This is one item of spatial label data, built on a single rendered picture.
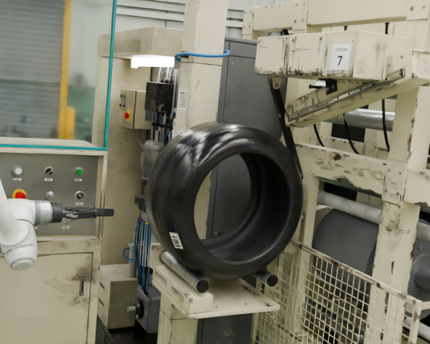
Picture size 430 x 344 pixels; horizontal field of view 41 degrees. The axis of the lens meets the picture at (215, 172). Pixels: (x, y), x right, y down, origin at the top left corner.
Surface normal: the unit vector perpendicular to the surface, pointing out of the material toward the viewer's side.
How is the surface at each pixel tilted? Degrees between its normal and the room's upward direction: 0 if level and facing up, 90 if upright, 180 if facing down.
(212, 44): 90
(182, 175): 72
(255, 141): 80
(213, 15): 90
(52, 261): 90
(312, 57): 90
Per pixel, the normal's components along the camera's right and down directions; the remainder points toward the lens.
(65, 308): 0.44, 0.17
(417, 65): 0.45, -0.14
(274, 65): -0.89, -0.02
